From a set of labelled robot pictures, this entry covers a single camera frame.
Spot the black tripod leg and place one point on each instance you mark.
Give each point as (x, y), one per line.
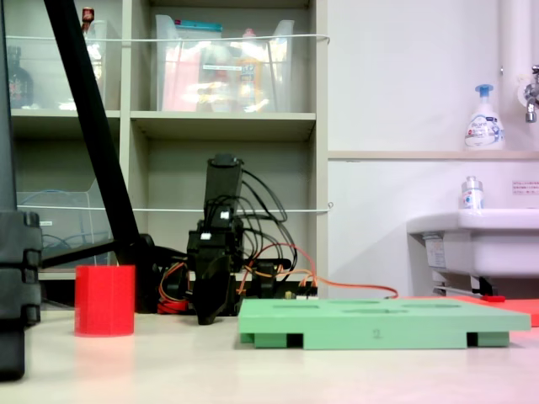
(6, 126)
(90, 126)

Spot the beige shelf unit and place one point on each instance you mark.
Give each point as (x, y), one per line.
(223, 122)

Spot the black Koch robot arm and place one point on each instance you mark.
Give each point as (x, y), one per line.
(223, 185)

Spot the red printed base part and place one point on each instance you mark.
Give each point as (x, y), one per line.
(170, 306)

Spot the white wall sink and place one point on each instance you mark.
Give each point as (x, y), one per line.
(497, 248)

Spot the small red block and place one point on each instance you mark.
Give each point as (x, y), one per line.
(494, 299)

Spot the bottle with red cap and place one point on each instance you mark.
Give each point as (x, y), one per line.
(87, 19)

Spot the small clear pump bottle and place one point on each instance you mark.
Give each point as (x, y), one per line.
(472, 195)

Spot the large clear storage bin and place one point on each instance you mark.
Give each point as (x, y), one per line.
(223, 76)

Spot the pink wall notice label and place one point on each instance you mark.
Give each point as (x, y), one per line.
(526, 187)

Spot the chrome water faucet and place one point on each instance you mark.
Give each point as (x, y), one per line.
(531, 99)

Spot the clear bin with bottles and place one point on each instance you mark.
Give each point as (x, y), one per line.
(50, 84)

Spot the dark round glass bottle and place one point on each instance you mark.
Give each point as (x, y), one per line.
(19, 82)

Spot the green shape sorter board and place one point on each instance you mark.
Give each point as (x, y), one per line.
(379, 324)

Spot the notched black stack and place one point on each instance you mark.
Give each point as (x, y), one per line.
(17, 273)

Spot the yellow bottle with pink cap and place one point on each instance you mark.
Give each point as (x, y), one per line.
(249, 71)

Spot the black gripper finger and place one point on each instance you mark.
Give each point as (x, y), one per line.
(212, 294)

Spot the white foam soap dispenser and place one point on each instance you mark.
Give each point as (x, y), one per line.
(484, 126)

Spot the red octagonal pillar block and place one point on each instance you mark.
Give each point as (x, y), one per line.
(105, 301)

